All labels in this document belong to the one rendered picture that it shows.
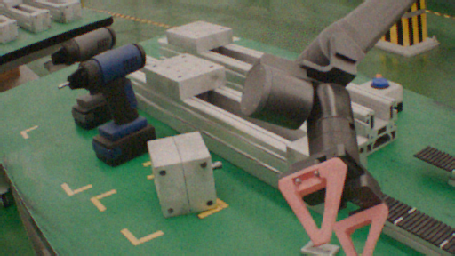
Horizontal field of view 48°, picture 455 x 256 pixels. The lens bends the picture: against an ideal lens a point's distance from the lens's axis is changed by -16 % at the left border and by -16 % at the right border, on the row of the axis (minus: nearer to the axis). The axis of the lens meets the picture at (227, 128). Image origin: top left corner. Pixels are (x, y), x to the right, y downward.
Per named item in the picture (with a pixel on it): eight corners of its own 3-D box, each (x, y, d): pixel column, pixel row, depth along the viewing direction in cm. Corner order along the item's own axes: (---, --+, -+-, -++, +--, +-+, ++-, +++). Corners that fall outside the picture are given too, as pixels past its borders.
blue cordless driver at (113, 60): (163, 145, 119) (148, 42, 110) (86, 182, 108) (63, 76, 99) (143, 136, 125) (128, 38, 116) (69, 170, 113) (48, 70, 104)
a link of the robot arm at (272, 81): (355, 36, 67) (318, 73, 74) (272, 2, 63) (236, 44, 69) (366, 121, 61) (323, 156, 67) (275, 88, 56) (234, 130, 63)
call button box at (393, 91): (403, 110, 121) (403, 84, 119) (377, 124, 117) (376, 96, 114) (379, 101, 128) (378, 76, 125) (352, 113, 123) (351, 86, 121)
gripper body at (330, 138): (381, 197, 61) (373, 143, 65) (344, 158, 54) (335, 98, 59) (332, 217, 64) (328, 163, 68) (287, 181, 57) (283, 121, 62)
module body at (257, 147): (331, 174, 101) (331, 130, 97) (288, 196, 96) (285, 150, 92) (133, 76, 163) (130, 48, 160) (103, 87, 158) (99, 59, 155)
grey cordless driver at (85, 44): (130, 112, 138) (117, 26, 129) (64, 142, 126) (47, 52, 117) (114, 106, 143) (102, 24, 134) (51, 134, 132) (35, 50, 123)
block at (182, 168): (232, 204, 96) (226, 153, 92) (163, 218, 94) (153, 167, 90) (219, 178, 105) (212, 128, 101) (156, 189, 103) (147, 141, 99)
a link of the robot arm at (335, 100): (357, 85, 66) (332, 112, 70) (309, 66, 64) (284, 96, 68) (366, 133, 62) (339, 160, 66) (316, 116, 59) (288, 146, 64)
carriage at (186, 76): (228, 97, 123) (224, 66, 121) (182, 113, 118) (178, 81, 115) (189, 80, 136) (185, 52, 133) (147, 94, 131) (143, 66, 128)
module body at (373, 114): (396, 139, 110) (396, 99, 106) (365, 156, 105) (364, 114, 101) (190, 58, 172) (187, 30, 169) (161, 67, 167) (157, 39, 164)
